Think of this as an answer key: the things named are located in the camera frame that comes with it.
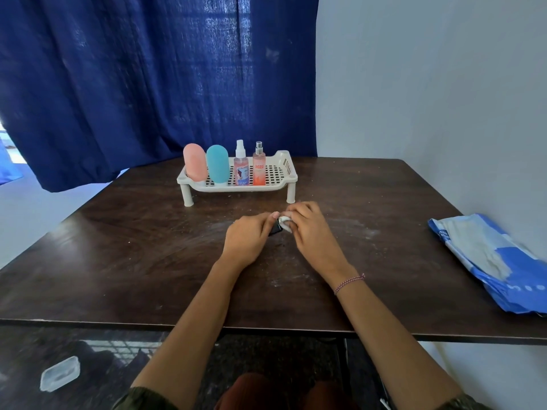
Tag teal silicone travel bottle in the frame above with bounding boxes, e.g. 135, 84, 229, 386
206, 144, 230, 184

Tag pink silicone travel bottle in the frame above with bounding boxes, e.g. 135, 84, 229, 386
183, 143, 208, 183

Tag blue and white plastic bag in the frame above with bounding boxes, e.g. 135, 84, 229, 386
428, 214, 547, 315

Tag person's left hand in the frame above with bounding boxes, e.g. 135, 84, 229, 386
221, 212, 280, 270

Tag dark wooden table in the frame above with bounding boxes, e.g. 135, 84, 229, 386
0, 156, 547, 346

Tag pink spray bottle blue label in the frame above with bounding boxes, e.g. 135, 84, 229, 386
233, 139, 250, 186

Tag red and white thread bracelet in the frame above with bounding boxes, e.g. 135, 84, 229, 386
334, 273, 366, 295

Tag person's right hand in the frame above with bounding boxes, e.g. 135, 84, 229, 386
285, 201, 356, 289

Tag person's right forearm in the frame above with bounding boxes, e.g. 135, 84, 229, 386
332, 267, 463, 410

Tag white perforated plastic rack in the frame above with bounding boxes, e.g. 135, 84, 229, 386
177, 150, 298, 207

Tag person's left forearm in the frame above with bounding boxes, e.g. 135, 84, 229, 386
131, 254, 244, 410

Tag orange spray bottle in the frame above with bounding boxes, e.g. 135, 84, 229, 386
252, 141, 267, 186

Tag clear plastic container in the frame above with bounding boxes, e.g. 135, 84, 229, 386
40, 356, 81, 393

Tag dark blue curtain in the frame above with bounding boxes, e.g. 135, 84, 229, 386
0, 0, 320, 193

